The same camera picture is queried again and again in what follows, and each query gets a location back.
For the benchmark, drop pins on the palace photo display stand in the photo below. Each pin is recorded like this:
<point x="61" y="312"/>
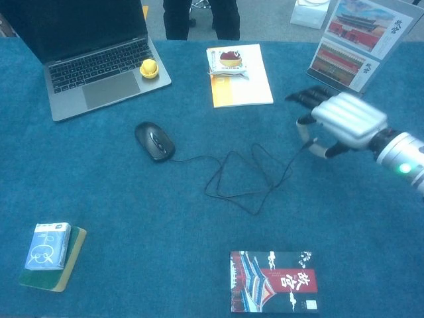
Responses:
<point x="354" y="46"/>

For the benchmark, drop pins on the person in black trousers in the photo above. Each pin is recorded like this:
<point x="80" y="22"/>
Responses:
<point x="202" y="18"/>

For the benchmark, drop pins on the white box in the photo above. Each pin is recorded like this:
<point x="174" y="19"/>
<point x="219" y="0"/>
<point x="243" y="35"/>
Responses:
<point x="309" y="13"/>

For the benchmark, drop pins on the small yellow plastic toy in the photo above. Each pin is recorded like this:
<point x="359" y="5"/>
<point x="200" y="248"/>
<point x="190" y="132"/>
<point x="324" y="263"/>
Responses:
<point x="149" y="68"/>

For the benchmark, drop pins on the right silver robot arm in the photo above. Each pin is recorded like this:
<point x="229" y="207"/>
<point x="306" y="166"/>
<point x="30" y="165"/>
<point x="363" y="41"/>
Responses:
<point x="402" y="159"/>

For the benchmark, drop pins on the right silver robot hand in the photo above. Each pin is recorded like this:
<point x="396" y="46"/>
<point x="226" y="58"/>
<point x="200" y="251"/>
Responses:
<point x="348" y="119"/>

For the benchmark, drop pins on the blue table cloth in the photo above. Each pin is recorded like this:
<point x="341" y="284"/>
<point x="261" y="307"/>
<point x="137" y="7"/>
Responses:
<point x="185" y="215"/>

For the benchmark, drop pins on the white snack packet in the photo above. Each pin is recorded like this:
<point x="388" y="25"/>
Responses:
<point x="228" y="61"/>

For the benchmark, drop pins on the dark palace picture book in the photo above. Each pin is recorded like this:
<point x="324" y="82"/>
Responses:
<point x="274" y="281"/>

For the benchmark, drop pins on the blue white tissue pack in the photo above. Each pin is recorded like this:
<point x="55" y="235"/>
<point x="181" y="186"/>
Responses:
<point x="48" y="246"/>

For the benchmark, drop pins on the grey open laptop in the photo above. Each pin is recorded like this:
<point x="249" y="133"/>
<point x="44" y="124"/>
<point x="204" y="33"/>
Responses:
<point x="92" y="59"/>

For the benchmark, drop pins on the white and orange booklet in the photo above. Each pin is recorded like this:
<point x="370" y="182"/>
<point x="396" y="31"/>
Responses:
<point x="245" y="89"/>

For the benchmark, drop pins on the chrome chair base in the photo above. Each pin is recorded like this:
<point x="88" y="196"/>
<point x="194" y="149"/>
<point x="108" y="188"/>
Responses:
<point x="198" y="10"/>

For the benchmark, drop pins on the green yellow scrubbing sponge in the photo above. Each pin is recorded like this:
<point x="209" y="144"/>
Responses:
<point x="63" y="271"/>

